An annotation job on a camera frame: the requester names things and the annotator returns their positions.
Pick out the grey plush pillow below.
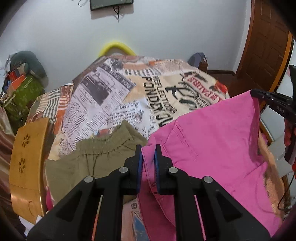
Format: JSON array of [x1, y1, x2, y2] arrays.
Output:
[[10, 51, 49, 88]]

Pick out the blue grey backpack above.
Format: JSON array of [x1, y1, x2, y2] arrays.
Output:
[[187, 52, 208, 72]]

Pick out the small black wall monitor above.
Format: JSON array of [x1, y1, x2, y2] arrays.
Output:
[[89, 0, 134, 11]]

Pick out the green storage bag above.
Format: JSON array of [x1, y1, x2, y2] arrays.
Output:
[[1, 74, 44, 126]]

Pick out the pink pants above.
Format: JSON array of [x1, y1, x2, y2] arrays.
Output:
[[138, 92, 281, 240]]

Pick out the yellow curved headboard tube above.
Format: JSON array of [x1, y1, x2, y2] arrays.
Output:
[[98, 41, 136, 57]]

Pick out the right hand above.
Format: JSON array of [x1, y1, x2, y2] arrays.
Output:
[[284, 119, 295, 171]]

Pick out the striped brown curtain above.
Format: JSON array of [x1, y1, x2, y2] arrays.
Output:
[[1, 107, 25, 238]]

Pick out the olive green shorts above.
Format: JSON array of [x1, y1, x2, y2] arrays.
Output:
[[45, 120, 147, 205]]

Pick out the wooden lap desk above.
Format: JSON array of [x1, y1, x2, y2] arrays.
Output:
[[9, 118, 49, 224]]

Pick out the newspaper print bedspread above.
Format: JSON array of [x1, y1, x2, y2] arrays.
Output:
[[25, 55, 287, 241]]

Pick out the white heart wardrobe door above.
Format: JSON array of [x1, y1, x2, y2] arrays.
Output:
[[259, 39, 296, 176]]

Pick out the brown wooden door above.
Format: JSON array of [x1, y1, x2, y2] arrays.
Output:
[[233, 1, 293, 93]]

